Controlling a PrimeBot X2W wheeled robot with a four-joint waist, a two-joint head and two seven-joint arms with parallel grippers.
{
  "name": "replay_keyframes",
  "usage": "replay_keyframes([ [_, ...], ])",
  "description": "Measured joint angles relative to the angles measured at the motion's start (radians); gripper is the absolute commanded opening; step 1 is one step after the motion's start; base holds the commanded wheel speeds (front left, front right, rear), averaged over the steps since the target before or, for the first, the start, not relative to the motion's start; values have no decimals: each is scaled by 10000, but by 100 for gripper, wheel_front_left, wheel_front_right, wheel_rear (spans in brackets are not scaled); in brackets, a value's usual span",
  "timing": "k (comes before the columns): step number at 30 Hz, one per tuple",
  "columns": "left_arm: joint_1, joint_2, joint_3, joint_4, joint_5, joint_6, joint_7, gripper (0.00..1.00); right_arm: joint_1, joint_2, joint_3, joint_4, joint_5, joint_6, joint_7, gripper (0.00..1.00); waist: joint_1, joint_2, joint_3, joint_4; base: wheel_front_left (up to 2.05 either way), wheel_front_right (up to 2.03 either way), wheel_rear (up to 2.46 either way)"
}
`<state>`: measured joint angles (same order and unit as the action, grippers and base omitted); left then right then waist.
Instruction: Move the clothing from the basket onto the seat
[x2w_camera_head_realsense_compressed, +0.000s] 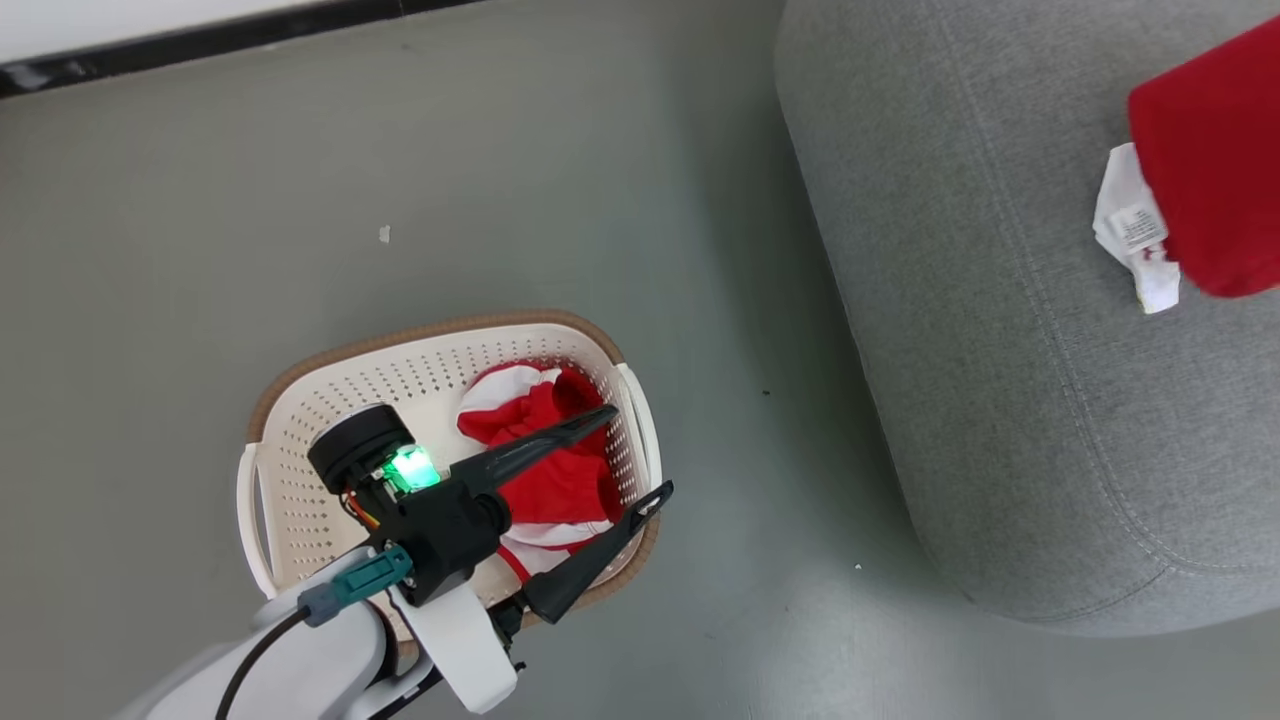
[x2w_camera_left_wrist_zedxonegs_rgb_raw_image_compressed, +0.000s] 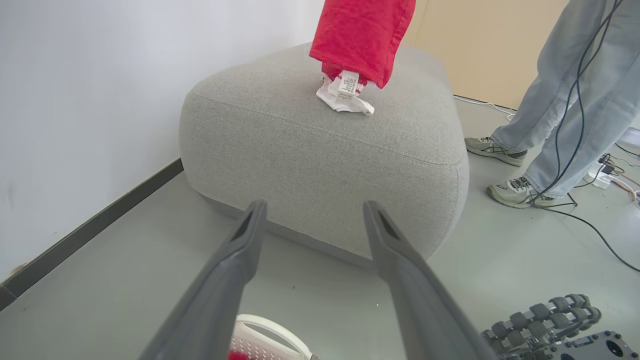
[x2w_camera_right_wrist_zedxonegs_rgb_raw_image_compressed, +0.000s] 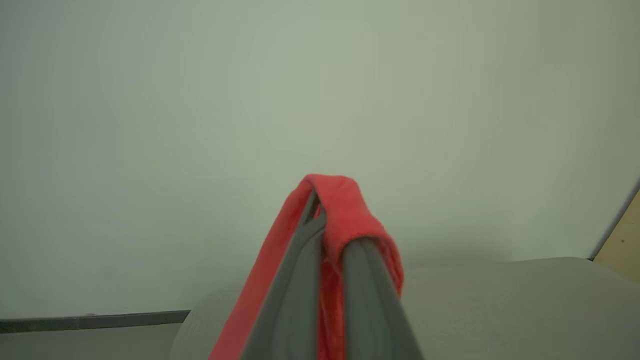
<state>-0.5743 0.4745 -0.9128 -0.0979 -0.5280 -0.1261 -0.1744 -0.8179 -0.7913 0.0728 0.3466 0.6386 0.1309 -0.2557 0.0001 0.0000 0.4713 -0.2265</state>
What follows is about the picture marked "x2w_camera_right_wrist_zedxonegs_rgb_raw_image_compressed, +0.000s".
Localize black wall baseboard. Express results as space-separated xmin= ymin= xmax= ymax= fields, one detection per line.
xmin=0 ymin=309 xmax=192 ymax=335

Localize grey fabric sofa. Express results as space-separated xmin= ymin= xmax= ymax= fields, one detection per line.
xmin=170 ymin=256 xmax=640 ymax=360

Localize light wooden panel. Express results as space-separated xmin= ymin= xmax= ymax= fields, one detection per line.
xmin=587 ymin=179 xmax=640 ymax=284

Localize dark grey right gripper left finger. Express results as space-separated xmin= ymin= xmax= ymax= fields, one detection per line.
xmin=241 ymin=191 xmax=328 ymax=360

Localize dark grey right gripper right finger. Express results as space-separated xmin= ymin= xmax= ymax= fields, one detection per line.
xmin=341 ymin=238 xmax=424 ymax=360

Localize red and white garment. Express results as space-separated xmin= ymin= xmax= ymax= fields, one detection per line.
xmin=207 ymin=173 xmax=405 ymax=360

